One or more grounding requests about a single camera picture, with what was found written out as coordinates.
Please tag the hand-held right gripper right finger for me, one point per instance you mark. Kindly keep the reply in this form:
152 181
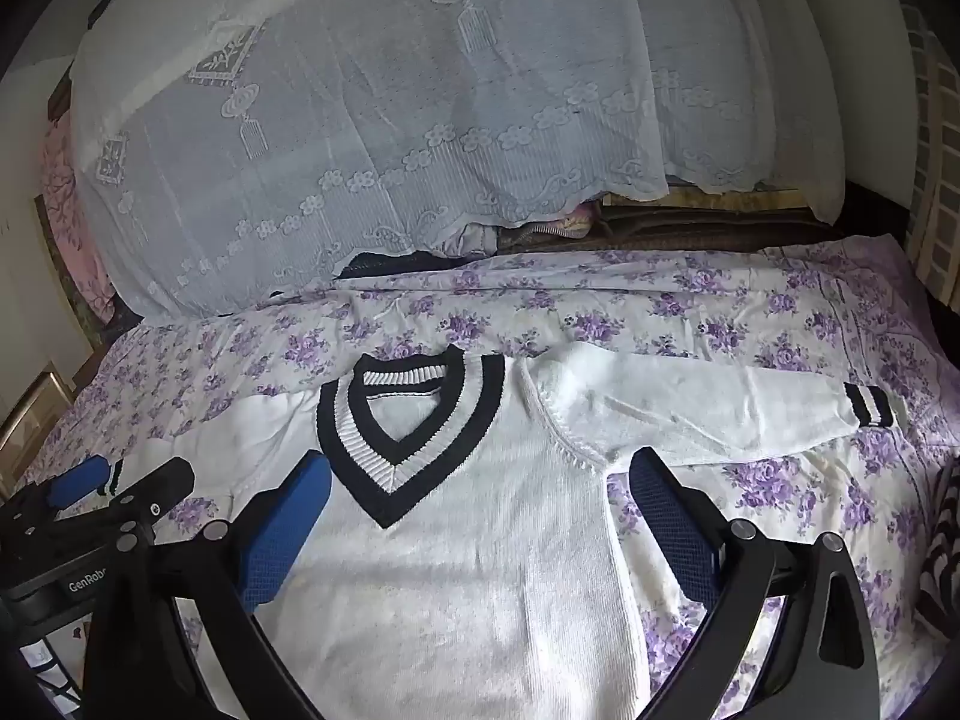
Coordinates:
675 532

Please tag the zebra pattern cloth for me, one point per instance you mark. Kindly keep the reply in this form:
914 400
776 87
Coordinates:
941 570

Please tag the dark cloth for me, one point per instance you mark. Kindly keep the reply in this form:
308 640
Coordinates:
390 262

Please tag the brown blanket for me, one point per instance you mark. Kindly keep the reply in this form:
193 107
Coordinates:
675 221

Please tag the purple floral bedsheet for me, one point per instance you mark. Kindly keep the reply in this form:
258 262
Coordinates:
675 300

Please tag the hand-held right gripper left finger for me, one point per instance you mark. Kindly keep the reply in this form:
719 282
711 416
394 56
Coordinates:
281 532

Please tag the pink floral cloth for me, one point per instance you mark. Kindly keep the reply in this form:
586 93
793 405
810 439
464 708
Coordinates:
67 240

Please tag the white lace cover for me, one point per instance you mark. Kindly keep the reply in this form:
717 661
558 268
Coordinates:
375 127

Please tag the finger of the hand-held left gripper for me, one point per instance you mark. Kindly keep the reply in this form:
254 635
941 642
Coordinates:
79 481
161 484

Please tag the wooden frame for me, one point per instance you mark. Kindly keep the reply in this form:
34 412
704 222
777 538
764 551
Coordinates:
30 405

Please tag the white sweater with black trim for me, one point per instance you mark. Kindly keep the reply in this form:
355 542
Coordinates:
465 577

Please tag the small pink cloth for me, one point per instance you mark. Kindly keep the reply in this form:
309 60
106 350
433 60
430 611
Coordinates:
570 223

